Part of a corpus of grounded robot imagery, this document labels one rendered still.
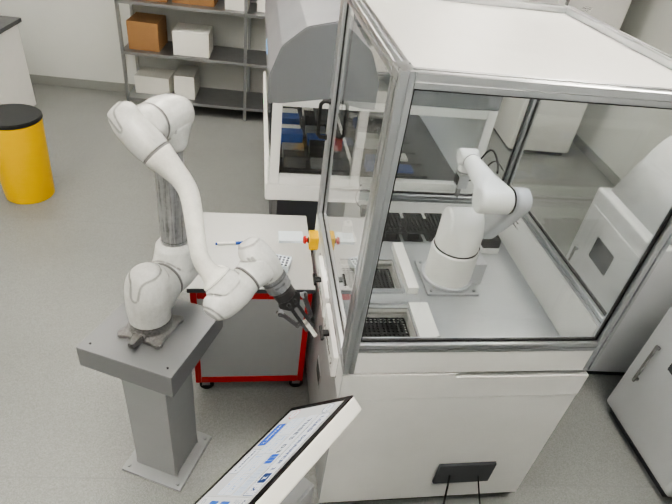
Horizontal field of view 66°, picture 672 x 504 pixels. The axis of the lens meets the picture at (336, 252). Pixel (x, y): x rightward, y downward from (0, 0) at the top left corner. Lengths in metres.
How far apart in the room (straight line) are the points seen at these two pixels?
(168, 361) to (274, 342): 0.82
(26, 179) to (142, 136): 2.86
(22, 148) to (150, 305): 2.60
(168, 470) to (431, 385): 1.32
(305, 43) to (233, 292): 1.38
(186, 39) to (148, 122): 4.06
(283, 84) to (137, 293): 1.26
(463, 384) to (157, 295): 1.15
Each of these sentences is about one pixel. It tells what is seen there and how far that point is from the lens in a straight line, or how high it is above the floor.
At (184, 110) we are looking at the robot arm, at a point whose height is 1.64.
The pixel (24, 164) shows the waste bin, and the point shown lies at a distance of 4.42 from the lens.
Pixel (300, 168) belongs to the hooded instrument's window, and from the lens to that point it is 2.87.
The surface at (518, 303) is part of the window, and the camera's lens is 1.81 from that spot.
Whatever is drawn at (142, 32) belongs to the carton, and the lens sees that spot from 5.85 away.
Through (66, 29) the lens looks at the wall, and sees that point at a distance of 6.57.
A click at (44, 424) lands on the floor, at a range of 3.02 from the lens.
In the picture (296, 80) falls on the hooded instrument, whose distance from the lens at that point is 2.65.
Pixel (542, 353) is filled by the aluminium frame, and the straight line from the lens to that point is 2.03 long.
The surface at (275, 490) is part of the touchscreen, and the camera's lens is 1.31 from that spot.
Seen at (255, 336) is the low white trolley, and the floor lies 0.44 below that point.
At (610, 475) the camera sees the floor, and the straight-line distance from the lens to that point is 3.24.
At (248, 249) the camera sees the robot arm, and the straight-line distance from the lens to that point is 1.65.
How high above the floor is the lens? 2.35
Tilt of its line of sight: 37 degrees down
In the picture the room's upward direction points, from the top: 8 degrees clockwise
